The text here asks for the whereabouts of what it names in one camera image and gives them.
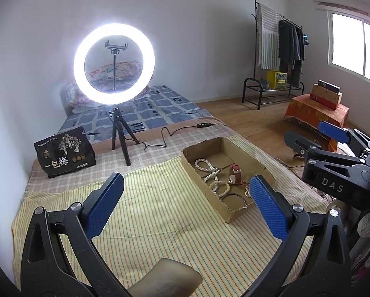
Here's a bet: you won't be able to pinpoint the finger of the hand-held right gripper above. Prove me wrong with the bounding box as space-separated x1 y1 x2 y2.
284 130 363 166
318 121 370 159

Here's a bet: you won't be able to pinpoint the window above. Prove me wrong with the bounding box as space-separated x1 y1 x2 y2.
326 10 370 84

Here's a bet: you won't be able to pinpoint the black snack bag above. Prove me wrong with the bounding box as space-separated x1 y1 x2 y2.
34 127 96 178

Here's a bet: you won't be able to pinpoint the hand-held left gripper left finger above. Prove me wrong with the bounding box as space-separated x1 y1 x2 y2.
20 172 125 297

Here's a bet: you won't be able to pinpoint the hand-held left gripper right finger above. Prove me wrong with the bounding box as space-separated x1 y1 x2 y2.
247 175 353 297

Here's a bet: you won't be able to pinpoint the yellow striped cloth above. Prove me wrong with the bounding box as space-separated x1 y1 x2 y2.
11 156 331 297

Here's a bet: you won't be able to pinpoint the yellow box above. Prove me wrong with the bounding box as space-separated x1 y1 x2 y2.
267 71 288 90

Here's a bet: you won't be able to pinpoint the dark flat box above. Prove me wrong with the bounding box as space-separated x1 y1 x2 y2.
317 80 342 94

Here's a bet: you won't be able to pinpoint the tan cardboard carton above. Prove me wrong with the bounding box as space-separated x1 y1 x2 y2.
311 83 343 110

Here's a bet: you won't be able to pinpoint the dark hanging clothes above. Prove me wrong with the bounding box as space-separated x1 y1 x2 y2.
278 19 305 85

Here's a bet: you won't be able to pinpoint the striped hanging towel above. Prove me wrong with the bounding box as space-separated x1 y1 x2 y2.
257 4 280 71

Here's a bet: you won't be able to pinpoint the long cream pearl necklace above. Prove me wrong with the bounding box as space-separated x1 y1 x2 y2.
207 173 232 197

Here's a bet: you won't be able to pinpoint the white ring light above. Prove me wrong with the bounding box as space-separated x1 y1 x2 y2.
73 23 156 105

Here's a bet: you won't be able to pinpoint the black phone holder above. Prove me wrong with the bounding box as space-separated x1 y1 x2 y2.
105 40 129 94

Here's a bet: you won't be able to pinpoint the folded floral quilt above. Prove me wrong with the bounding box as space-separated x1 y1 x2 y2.
85 61 144 88

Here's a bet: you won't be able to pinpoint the black tripod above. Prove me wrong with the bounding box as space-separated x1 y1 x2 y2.
111 107 140 167

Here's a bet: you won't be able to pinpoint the black metal clothes rack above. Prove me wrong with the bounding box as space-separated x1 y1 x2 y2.
242 0 306 111

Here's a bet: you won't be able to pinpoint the black bangle ring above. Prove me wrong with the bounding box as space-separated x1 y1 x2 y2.
221 193 245 206

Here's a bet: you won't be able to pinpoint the brown leather watch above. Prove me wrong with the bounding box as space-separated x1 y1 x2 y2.
229 164 243 185

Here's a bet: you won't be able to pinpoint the white pearl necklace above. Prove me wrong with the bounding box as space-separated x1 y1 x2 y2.
194 158 219 180

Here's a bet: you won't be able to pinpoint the beige checked cloth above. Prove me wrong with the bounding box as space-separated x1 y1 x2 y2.
21 124 235 205

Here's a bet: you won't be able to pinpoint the cardboard box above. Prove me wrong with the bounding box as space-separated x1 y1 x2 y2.
181 137 275 224

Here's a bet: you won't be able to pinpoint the person's right hand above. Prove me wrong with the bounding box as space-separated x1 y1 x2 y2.
358 212 370 239

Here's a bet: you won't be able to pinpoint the floral pillow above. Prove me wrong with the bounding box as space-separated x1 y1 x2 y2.
65 80 111 109

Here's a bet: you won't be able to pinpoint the beige rounded cushion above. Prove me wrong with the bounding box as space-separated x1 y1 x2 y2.
126 258 203 297

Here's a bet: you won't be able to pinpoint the orange cloth covered table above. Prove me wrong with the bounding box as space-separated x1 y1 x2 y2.
284 94 349 152

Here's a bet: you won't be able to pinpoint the blue patterned bed sheet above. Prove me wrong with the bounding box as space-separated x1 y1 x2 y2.
57 84 226 145

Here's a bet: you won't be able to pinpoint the black power cable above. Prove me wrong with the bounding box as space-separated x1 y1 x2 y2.
135 126 201 152

